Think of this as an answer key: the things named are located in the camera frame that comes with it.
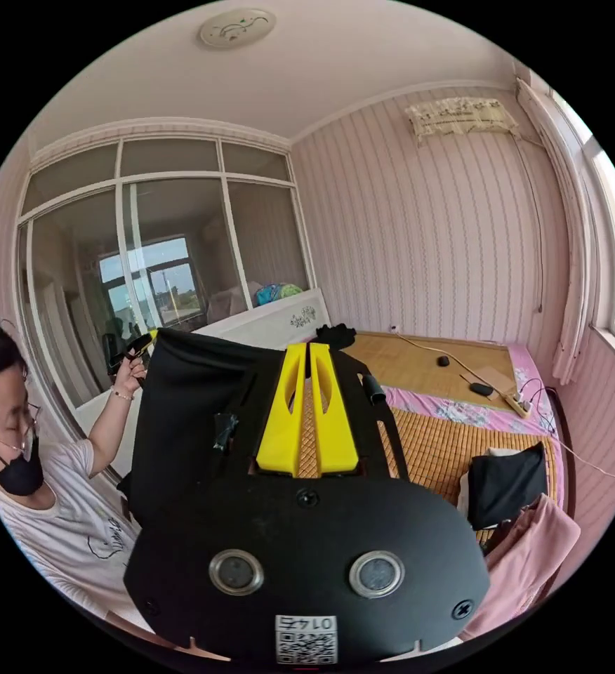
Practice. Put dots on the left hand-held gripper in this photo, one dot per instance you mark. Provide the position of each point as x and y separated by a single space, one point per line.
128 354

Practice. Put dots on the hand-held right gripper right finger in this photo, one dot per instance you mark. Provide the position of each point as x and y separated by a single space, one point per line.
339 437

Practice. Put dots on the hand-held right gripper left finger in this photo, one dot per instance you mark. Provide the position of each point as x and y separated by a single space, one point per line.
281 426

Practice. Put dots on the black short sleeve shirt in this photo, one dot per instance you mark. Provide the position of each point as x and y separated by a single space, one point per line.
191 400

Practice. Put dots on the person's left forearm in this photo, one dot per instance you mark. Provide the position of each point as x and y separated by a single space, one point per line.
110 426

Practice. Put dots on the person's left hand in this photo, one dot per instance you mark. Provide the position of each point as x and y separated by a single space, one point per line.
130 375

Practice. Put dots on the glass partition window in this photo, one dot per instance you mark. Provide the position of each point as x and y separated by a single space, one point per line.
155 247

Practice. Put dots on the bed with woven mat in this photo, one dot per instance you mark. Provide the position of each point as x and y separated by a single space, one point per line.
434 442

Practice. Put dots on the small black cloth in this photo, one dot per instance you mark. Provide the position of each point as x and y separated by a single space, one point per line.
337 335

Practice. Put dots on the colourful bag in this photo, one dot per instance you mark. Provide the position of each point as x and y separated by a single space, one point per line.
278 292

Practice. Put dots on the white power strip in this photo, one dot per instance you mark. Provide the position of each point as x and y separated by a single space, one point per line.
519 405

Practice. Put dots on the person's body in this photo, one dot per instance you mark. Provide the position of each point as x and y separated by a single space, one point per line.
39 500

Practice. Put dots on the pile of clothes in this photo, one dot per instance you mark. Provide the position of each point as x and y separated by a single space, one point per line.
518 526

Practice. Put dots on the round ceiling lamp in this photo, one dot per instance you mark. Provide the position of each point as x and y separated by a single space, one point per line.
236 29

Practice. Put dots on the bamboo wall hanging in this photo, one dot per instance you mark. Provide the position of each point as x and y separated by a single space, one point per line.
460 118

